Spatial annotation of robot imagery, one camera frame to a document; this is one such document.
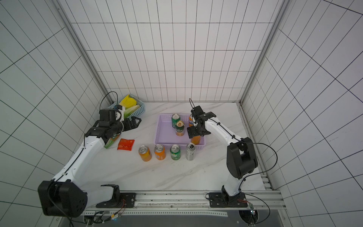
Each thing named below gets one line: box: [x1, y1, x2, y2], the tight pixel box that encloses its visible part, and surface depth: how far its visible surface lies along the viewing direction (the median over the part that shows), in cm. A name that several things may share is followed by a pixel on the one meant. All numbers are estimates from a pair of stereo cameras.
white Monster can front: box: [185, 142, 197, 161], surface depth 80 cm
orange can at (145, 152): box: [138, 144, 153, 162], surface depth 83 cm
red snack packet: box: [117, 138, 135, 151], surface depth 95 cm
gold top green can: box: [175, 120, 185, 137], surface depth 94 cm
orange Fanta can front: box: [154, 143, 167, 161], surface depth 83 cm
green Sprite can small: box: [169, 143, 182, 161], surface depth 83 cm
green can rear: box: [171, 113, 181, 129], surface depth 98 cm
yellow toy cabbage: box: [119, 94, 137, 109], surface depth 112 cm
